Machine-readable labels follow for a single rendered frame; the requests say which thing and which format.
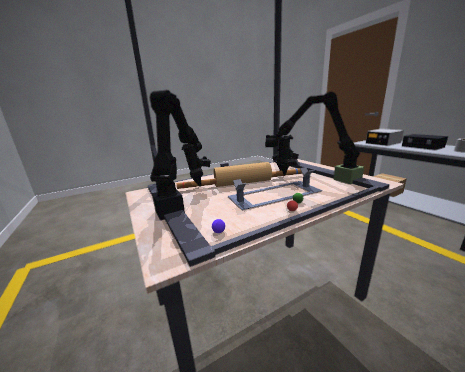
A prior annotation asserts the brown wooden bar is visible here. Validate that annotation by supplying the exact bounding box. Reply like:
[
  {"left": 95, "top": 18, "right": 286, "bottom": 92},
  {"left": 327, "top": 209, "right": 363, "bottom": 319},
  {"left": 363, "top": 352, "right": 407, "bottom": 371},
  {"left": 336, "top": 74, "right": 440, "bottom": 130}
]
[{"left": 176, "top": 169, "right": 302, "bottom": 189}]

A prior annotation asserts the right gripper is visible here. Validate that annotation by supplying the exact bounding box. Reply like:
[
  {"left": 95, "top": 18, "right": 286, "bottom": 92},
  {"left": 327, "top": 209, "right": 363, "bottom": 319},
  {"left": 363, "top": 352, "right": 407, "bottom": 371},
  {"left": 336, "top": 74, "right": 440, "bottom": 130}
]
[{"left": 186, "top": 155, "right": 203, "bottom": 187}]

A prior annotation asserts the tan paper roll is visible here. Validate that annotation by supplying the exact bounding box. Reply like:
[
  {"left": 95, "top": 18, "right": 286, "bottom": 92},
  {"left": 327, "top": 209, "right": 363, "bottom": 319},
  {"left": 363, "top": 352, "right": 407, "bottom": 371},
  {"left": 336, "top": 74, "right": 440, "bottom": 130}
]
[{"left": 214, "top": 162, "right": 272, "bottom": 187}]

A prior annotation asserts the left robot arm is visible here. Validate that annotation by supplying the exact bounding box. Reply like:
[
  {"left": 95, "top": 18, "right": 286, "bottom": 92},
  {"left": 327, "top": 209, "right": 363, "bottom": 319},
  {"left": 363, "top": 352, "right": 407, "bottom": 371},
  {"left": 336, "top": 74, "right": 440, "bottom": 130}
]
[{"left": 265, "top": 92, "right": 360, "bottom": 169}]

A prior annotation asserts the dark green ball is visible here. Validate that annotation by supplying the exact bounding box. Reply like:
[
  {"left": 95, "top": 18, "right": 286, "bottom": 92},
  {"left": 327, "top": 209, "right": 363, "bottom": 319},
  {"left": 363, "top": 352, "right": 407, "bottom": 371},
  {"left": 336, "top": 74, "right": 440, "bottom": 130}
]
[{"left": 293, "top": 193, "right": 304, "bottom": 203}]

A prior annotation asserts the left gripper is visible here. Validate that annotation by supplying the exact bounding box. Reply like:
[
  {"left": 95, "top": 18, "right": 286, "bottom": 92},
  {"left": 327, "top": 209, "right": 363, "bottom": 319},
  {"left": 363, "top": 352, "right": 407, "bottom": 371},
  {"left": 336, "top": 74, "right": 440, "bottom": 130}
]
[{"left": 272, "top": 147, "right": 297, "bottom": 175}]

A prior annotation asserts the black post with diagonal brace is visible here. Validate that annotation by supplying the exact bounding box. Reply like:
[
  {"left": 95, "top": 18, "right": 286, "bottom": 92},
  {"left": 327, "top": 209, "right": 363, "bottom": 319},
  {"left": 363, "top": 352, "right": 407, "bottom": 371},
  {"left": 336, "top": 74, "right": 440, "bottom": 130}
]
[{"left": 125, "top": 0, "right": 282, "bottom": 162}]

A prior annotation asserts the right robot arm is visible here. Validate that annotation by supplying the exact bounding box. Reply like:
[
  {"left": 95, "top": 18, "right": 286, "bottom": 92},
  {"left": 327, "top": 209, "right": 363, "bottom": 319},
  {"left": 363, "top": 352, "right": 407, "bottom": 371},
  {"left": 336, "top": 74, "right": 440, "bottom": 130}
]
[{"left": 150, "top": 90, "right": 202, "bottom": 198}]

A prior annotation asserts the red ball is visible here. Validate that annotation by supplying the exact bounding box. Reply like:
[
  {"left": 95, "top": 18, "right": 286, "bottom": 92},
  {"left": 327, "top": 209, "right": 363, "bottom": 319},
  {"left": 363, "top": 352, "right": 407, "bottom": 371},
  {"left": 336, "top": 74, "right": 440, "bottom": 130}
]
[{"left": 287, "top": 200, "right": 298, "bottom": 211}]

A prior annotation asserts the small purple ball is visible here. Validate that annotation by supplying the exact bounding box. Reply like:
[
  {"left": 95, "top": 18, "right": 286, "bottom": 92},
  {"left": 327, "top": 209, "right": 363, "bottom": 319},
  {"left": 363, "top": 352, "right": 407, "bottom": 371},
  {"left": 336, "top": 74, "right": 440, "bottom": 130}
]
[{"left": 212, "top": 219, "right": 225, "bottom": 233}]

